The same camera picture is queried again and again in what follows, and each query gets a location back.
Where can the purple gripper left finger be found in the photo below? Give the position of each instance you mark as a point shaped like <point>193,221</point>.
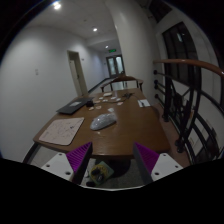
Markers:
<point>70,166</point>

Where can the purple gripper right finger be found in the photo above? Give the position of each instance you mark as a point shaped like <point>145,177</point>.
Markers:
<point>153,166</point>

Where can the yellow green box on floor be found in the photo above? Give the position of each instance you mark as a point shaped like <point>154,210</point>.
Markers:
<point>100,173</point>

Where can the small black object by laptop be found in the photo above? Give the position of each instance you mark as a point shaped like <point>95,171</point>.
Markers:
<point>89,103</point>

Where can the white card on table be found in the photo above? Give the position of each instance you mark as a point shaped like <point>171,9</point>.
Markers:
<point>107,94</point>

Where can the black metal railing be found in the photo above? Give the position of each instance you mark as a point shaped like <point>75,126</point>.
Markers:
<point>197,116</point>

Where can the wooden chair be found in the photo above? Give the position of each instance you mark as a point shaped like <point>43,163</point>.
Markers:
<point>123,79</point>

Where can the glass double door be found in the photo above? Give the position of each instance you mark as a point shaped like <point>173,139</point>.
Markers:
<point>115,65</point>

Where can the cream wooden door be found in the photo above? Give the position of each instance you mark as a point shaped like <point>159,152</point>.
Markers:
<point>77,73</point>

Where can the wooden stair handrail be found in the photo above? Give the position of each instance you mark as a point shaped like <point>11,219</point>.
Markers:
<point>197,63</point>

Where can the green exit sign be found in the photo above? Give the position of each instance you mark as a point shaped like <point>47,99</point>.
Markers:
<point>112,50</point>

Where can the dark window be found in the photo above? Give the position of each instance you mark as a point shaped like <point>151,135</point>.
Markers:
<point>179,45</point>

